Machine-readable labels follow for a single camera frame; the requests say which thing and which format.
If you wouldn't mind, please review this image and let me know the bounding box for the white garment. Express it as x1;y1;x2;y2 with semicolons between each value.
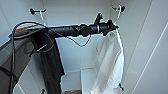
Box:
88;28;125;94

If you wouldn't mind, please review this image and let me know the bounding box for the white wardrobe door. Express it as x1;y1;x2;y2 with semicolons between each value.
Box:
121;0;168;94

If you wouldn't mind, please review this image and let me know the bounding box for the white wardrobe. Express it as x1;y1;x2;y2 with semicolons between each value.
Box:
0;0;151;94

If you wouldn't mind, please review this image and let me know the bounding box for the white inner shelf unit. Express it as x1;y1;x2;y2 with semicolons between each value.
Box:
61;67;101;94

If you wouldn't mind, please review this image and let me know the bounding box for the small black hook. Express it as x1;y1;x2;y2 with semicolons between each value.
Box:
117;83;125;92
40;87;46;94

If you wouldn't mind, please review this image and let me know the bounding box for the orange white label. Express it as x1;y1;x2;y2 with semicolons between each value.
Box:
14;25;38;33

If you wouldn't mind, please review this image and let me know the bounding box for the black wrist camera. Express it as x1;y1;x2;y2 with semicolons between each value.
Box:
93;12;104;25

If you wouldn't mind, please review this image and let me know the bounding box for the black wall peg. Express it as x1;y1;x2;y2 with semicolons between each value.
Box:
29;7;45;16
113;5;127;13

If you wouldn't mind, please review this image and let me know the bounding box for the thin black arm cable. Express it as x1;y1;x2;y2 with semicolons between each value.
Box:
8;20;93;94

